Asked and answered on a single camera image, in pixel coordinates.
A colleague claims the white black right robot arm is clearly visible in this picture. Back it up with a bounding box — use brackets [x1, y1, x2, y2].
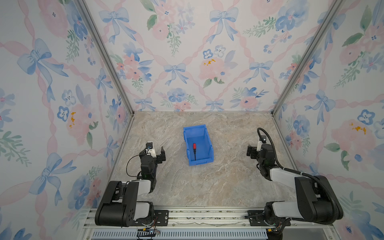
[245, 142, 344, 229]

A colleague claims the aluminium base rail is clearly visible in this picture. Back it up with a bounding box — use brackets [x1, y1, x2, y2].
[82, 205, 341, 240]

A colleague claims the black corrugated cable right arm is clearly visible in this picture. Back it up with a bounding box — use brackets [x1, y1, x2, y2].
[256, 127, 344, 225]

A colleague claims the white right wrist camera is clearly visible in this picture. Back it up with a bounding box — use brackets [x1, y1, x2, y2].
[257, 135, 267, 152]

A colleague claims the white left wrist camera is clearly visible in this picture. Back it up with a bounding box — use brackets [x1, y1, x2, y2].
[146, 142, 157, 158]

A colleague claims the thin black cable left arm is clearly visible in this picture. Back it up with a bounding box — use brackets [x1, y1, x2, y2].
[125, 154, 143, 178]

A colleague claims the red black screwdriver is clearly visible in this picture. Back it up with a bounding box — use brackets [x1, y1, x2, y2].
[193, 143, 197, 161]

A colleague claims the aluminium corner post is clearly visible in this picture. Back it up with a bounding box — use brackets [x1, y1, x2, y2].
[271, 0, 344, 117]
[74, 0, 134, 117]

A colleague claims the aluminium corner post left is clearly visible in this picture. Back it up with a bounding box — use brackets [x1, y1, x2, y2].
[74, 0, 134, 117]

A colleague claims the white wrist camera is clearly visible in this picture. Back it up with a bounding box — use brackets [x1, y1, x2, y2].
[146, 142, 157, 158]
[257, 135, 267, 152]

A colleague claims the blue plastic bin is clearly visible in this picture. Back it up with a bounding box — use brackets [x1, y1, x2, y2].
[183, 125, 214, 166]

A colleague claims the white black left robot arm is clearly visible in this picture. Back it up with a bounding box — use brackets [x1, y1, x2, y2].
[95, 151, 166, 228]

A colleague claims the aluminium corner post right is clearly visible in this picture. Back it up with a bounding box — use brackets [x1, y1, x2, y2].
[271, 0, 344, 117]

